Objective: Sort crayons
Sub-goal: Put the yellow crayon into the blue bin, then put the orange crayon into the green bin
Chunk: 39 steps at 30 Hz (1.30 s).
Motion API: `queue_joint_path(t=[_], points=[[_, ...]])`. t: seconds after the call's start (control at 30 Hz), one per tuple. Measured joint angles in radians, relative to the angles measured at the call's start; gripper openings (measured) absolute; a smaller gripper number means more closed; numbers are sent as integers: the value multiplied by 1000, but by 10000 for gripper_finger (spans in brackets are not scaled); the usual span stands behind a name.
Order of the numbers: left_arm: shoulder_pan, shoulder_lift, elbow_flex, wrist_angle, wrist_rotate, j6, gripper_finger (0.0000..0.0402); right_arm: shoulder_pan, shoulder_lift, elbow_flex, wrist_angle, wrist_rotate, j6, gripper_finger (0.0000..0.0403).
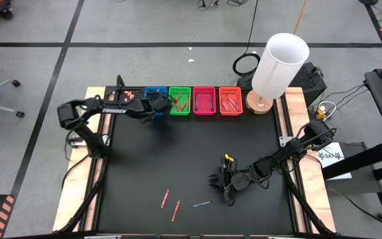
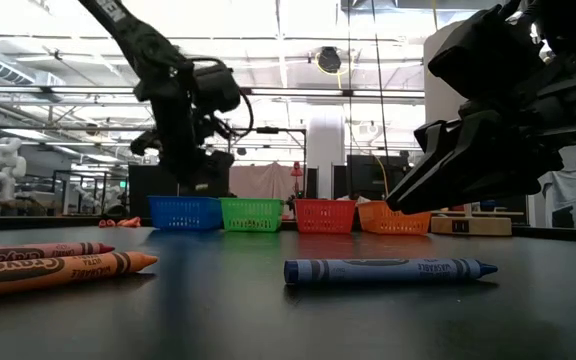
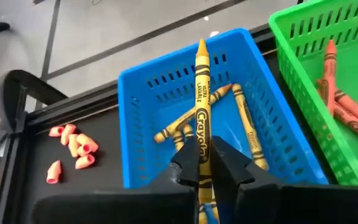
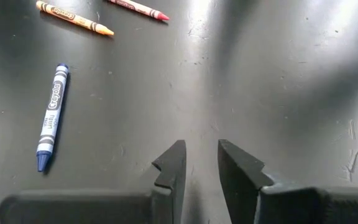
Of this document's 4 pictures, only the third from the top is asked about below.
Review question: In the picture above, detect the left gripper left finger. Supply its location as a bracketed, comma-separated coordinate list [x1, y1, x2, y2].
[31, 136, 200, 224]

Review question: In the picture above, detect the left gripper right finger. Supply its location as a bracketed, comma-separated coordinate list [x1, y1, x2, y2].
[209, 136, 358, 224]

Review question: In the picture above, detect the green plastic basket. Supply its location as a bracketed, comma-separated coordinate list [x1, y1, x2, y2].
[268, 0, 358, 187]

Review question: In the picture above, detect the blue plastic basket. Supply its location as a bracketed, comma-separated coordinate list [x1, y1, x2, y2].
[117, 27, 329, 190]

